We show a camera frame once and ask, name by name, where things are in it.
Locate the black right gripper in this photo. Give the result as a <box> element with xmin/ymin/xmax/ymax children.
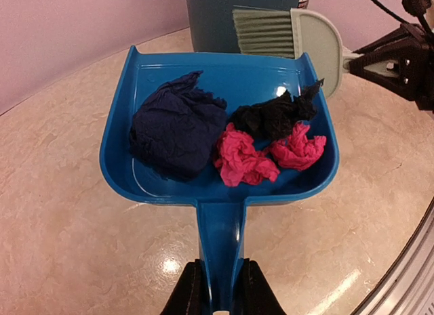
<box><xmin>349</xmin><ymin>24</ymin><xmax>433</xmax><ymax>112</ymax></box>

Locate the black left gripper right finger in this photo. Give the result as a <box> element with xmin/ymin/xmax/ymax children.
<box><xmin>239</xmin><ymin>259</ymin><xmax>285</xmax><ymax>315</ymax></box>

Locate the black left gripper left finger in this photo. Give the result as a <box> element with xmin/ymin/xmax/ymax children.
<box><xmin>161</xmin><ymin>259</ymin><xmax>204</xmax><ymax>315</ymax></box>

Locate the light green hand brush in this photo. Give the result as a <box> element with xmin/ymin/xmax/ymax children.
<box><xmin>238</xmin><ymin>8</ymin><xmax>359</xmax><ymax>98</ymax></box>

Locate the blue plastic dustpan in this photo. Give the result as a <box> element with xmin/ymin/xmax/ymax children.
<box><xmin>100</xmin><ymin>47</ymin><xmax>339</xmax><ymax>314</ymax></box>

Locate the black scrap by pink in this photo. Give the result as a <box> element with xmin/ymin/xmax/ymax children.
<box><xmin>229</xmin><ymin>79</ymin><xmax>324</xmax><ymax>141</ymax></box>

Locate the dark blue scrap far left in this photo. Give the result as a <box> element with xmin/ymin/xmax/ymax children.
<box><xmin>129</xmin><ymin>71</ymin><xmax>228</xmax><ymax>180</ymax></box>

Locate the teal plastic trash bin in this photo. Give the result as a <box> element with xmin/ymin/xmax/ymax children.
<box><xmin>186</xmin><ymin>0</ymin><xmax>310</xmax><ymax>53</ymax></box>

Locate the aluminium front rail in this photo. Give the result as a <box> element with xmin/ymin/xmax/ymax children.
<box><xmin>353</xmin><ymin>203</ymin><xmax>433</xmax><ymax>314</ymax></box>

